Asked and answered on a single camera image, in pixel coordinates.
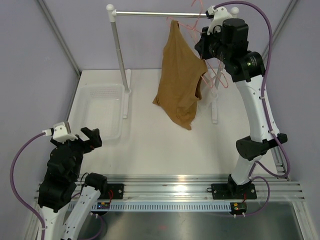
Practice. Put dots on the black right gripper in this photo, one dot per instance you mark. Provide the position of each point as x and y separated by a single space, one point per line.
201 47

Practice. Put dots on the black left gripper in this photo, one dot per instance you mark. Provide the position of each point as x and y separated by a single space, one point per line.
94 141

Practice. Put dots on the pink wire hanger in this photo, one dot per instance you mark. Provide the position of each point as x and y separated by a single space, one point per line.
210 77
220 76

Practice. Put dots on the tan tank top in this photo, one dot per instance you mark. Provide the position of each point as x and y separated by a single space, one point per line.
179 88

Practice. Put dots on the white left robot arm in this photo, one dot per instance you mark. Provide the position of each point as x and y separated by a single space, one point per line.
55 192

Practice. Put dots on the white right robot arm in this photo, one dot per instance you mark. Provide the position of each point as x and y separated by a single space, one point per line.
227 41

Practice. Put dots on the white tank top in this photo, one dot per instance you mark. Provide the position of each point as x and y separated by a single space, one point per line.
208 102

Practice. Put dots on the white metal clothes rack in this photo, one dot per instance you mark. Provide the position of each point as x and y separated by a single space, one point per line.
139 37

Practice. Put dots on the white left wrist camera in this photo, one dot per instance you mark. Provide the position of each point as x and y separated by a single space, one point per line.
60 132

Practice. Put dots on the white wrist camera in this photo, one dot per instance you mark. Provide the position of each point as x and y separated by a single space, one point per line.
60 132
217 17

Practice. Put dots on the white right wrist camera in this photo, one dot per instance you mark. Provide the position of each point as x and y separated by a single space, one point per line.
217 17

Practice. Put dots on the left aluminium frame post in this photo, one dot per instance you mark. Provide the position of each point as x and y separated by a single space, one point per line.
56 31

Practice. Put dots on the aluminium frame post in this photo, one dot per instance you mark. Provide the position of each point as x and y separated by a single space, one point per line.
56 31
278 13

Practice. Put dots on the white slotted cable duct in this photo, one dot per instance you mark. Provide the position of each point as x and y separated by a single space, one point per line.
119 206

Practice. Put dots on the right aluminium frame post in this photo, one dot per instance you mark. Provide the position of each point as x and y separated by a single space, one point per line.
278 13

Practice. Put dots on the aluminium mounting rail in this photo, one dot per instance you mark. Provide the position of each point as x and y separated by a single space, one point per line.
193 188

